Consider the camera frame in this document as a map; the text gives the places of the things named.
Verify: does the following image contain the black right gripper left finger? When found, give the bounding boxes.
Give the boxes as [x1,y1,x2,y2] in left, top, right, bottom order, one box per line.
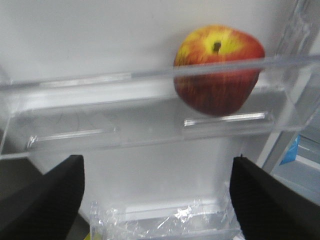
[0,155,85,240]

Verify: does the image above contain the blue tape strip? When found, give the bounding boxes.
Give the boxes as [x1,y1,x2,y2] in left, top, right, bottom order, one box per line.
[280,135,300,165]

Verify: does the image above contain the clear door bin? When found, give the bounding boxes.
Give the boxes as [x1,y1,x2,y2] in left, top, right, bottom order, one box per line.
[0,0,320,159]
[86,181,245,240]

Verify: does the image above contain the red yellow apple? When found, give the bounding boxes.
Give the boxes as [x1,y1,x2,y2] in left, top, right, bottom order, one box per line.
[173,23,266,117]

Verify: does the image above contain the clear upper door bin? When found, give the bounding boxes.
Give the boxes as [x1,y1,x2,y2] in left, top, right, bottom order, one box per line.
[0,0,320,159]

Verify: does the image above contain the clear middle door bin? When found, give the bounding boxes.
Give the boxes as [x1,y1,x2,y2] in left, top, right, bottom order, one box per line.
[86,181,245,240]

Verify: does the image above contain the fridge door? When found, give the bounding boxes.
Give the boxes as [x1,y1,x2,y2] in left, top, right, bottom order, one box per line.
[0,0,320,240]

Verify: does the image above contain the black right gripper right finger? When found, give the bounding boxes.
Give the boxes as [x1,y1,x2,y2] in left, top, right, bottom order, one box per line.
[229,155,320,240]

